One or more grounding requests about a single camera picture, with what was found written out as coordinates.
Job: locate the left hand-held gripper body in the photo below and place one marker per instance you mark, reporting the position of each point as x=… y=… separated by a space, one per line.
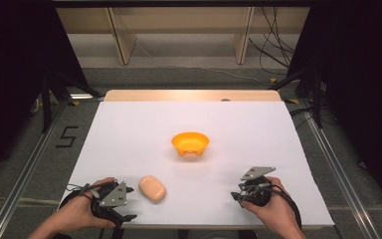
x=112 y=197

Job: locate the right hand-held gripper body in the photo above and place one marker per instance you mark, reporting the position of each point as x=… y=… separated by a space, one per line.
x=257 y=189

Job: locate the orange plastic bowl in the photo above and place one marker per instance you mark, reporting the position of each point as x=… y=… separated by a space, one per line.
x=190 y=142

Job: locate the person's right hand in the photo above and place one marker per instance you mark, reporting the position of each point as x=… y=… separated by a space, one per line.
x=275 y=207

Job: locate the person's left hand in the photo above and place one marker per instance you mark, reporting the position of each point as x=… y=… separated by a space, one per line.
x=76 y=209

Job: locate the white table sheet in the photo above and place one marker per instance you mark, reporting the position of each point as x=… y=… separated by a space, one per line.
x=192 y=119

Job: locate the yellow tape piece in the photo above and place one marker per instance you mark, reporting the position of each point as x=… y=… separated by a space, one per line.
x=273 y=80
x=291 y=101
x=75 y=103

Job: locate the light wooden table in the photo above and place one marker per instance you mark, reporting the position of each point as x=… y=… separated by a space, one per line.
x=192 y=95

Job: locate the black metal stand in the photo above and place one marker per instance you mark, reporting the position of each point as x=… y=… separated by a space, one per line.
x=53 y=93
x=311 y=89

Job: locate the black curtain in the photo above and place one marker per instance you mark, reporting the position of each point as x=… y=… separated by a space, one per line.
x=361 y=99
x=13 y=83

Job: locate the beige wooden shelf unit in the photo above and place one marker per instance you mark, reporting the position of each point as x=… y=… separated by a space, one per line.
x=179 y=23

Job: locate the aluminium floor rail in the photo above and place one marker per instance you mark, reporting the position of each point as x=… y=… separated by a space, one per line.
x=23 y=172
x=338 y=166

